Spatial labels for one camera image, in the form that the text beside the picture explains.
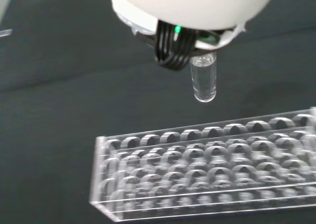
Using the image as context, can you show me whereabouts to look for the clear plastic test tube rack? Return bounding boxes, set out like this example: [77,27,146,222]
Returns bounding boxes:
[89,106,316,223]

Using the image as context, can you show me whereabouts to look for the black bench cloth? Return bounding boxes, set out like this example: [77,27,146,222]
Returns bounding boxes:
[0,0,316,224]

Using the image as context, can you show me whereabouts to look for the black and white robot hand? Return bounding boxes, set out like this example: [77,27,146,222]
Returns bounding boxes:
[110,0,248,72]

